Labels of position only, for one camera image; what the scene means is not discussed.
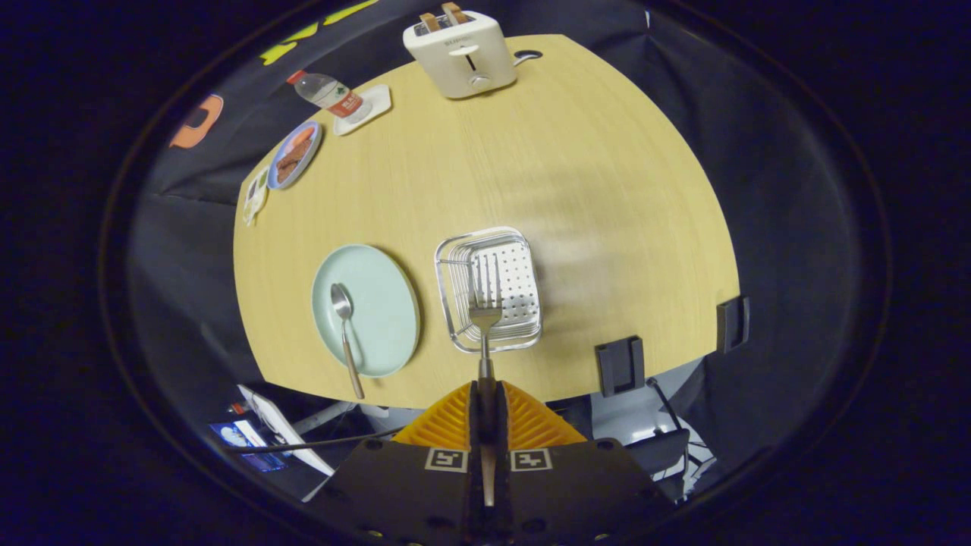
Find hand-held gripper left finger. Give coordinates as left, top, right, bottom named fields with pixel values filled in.
left=303, top=381, right=486, bottom=546

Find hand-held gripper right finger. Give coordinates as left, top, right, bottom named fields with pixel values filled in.
left=485, top=381, right=677, bottom=546

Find metal fork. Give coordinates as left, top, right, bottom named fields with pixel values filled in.
left=469, top=302, right=503, bottom=509

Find metal spoon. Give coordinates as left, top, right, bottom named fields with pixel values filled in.
left=331, top=283, right=366, bottom=400

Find black table clamp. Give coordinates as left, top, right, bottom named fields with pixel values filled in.
left=595, top=336, right=646, bottom=397
left=716, top=296, right=751, bottom=354

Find pale green plate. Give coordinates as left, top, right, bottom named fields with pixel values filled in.
left=311, top=243, right=421, bottom=378

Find black floor equipment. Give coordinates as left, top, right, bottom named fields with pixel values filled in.
left=626, top=378, right=718, bottom=494

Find white board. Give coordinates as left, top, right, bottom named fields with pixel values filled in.
left=237, top=384, right=335, bottom=477

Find lit screen device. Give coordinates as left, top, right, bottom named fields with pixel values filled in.
left=209, top=419, right=288, bottom=473

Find small white divided dish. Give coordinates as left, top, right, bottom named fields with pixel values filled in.
left=243, top=168, right=270, bottom=227

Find blue plate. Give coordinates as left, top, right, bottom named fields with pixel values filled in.
left=267, top=120, right=323, bottom=190

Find brown food pieces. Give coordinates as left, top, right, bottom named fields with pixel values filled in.
left=275, top=127, right=316, bottom=183

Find white square coaster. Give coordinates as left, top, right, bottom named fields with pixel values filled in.
left=332, top=83, right=393, bottom=137

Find black backdrop cloth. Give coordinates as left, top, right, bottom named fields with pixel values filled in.
left=125, top=0, right=866, bottom=486

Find clear water bottle red cap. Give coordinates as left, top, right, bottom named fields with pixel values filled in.
left=287, top=70, right=373, bottom=124

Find white toaster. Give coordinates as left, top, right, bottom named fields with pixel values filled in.
left=402, top=11, right=518, bottom=100

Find metal wire basket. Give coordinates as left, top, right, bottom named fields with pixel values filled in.
left=434, top=226, right=544, bottom=355

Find thin black cable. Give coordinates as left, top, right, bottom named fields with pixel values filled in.
left=228, top=428, right=403, bottom=454

